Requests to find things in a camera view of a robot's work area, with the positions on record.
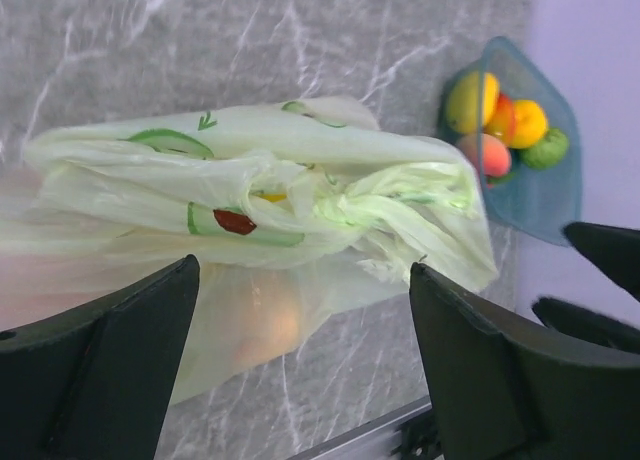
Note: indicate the pink peach with leaf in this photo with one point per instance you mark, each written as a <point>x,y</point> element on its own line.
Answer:
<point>487,154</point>

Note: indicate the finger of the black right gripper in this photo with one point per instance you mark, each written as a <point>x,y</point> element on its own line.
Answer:
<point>584,324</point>
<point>613,250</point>

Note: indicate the aluminium mounting rail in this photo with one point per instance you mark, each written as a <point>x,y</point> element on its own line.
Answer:
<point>378,439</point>

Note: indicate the yellow lemon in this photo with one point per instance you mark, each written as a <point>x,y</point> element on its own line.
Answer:
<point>531,123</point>

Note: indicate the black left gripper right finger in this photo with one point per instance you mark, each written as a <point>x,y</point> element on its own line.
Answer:
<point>505,387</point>

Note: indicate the red yellow mango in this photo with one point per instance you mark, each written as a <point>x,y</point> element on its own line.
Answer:
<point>502,124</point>

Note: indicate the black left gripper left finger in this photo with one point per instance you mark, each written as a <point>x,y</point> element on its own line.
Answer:
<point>94,382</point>

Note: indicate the green printed plastic bag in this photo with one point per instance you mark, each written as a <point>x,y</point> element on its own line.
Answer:
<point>311,189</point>

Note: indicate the teal transparent plastic tray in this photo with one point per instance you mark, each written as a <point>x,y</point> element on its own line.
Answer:
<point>539,203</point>

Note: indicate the green custard apple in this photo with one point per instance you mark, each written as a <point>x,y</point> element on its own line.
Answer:
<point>548,151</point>

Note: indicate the orange fruit in bag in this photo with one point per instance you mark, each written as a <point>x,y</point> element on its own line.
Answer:
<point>266,320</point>

